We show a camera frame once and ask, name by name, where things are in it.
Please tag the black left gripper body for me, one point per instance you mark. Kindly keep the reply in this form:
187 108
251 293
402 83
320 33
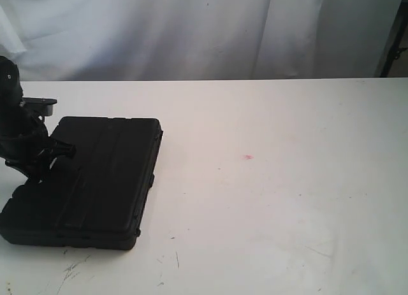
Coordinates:
33 153

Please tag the black plastic carrying case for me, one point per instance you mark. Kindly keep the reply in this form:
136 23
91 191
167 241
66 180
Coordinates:
95 199

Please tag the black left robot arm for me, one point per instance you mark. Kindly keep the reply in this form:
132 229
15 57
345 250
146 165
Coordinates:
14 118

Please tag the white backdrop curtain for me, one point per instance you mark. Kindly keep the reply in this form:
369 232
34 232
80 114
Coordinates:
195 39

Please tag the black stand pole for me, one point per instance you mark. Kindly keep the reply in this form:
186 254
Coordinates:
394 48

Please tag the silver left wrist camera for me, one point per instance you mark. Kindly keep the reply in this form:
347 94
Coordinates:
42 106

